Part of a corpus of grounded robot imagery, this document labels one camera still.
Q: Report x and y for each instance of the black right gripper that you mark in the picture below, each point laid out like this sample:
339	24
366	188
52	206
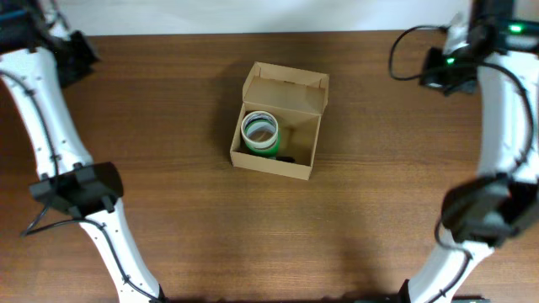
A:
429	79

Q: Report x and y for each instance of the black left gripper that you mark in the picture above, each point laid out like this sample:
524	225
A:
92	59

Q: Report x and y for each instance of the brown cardboard box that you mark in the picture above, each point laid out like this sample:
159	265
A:
297	99

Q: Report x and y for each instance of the black permanent marker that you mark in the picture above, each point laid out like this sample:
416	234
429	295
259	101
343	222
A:
286	159

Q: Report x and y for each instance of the beige masking tape roll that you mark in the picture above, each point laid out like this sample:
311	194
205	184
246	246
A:
258	115

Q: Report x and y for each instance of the green tape roll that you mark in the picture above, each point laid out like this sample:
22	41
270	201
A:
261	137

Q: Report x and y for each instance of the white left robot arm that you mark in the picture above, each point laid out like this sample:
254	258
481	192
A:
40	55

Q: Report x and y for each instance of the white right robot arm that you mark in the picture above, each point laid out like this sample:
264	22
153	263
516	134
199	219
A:
491	47

